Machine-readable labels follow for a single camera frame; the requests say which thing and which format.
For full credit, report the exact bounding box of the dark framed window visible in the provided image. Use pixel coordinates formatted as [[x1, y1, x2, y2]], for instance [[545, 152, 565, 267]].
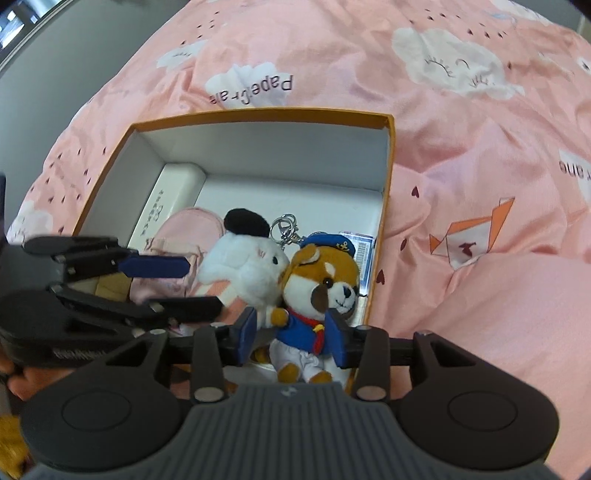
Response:
[[0, 0, 52, 52]]

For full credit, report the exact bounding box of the pink fleece blanket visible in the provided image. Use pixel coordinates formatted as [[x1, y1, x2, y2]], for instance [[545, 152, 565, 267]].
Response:
[[369, 251, 591, 480]]

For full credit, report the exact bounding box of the person's left hand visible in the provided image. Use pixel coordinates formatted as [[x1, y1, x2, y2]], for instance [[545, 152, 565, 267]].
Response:
[[0, 356, 70, 403]]

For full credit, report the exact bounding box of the white plush with striped hat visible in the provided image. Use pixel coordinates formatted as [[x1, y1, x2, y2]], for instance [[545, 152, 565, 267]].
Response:
[[196, 208, 291, 334]]

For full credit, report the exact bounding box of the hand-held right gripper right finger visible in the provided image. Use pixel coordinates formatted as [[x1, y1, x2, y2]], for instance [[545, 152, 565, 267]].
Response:
[[324, 311, 481, 400]]

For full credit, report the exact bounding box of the yellow brown fabric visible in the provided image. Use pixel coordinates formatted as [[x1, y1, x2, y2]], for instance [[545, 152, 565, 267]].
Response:
[[0, 414, 27, 479]]

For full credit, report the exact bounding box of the pink fabric pouch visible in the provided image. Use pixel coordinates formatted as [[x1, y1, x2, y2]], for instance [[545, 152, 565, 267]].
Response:
[[130, 208, 223, 334]]

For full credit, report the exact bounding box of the sailor dog plush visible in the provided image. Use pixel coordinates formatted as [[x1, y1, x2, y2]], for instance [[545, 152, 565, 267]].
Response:
[[270, 213, 361, 385]]

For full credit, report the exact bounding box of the white long box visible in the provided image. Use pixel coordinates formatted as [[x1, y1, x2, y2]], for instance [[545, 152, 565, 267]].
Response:
[[126, 162, 207, 259]]

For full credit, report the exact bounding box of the clear card packet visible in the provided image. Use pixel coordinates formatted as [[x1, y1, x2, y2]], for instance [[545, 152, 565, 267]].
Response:
[[338, 231, 378, 297]]

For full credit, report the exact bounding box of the orange cardboard box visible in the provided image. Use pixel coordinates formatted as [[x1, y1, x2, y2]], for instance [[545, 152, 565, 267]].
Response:
[[73, 107, 397, 331]]

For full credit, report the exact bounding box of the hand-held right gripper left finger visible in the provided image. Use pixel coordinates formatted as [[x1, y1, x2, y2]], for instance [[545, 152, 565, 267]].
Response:
[[89, 307, 258, 401]]

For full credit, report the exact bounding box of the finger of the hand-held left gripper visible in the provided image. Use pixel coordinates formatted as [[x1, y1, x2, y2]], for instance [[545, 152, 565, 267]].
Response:
[[23, 235, 191, 289], [48, 285, 225, 324]]

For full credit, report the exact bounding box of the pink cloud print quilt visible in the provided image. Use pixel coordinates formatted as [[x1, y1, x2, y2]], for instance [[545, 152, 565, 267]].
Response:
[[7, 0, 591, 480]]

